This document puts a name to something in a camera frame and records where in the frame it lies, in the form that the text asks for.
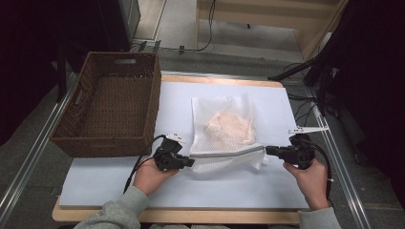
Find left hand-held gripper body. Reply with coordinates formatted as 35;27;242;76
152;133;185;172

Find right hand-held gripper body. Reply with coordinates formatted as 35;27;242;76
284;126;329;170

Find cream cloth garment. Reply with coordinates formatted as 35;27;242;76
203;109;257;146

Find white mesh laundry bag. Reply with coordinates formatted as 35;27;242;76
189;94;270;175

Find brown wicker basket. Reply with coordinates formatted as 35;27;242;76
49;51;162;158

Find person's left hand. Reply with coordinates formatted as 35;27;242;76
133;157;180;197

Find person's right hand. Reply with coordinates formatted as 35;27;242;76
282;157;329;212

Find pale blue table mat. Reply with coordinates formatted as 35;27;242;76
58;81;322;210

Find black stand legs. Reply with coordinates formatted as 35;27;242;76
266;47;338;117

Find light wooden table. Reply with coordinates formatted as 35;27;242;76
52;74;323;224

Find metal strip behind table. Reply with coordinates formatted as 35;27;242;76
160;70;281;83

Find dark curtain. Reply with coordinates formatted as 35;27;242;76
318;0;405;208
0;0;106;146

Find light wooden platform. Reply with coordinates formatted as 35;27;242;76
195;0;350;61

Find dark cabinet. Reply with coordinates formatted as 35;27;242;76
95;0;142;53

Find left hand-held gripper black cable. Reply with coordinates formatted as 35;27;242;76
122;134;168;195

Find hand-held gripper black cable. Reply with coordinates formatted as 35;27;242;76
122;134;168;195
302;139;333;201

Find right hand-held gripper black cable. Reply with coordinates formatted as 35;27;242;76
302;139;333;201

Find metal floor rail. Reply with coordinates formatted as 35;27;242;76
0;73;79;220
309;103;372;229

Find black floor cables bundle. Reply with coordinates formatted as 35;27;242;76
283;61;319;128

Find thin black floor cable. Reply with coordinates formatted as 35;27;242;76
159;0;218;53

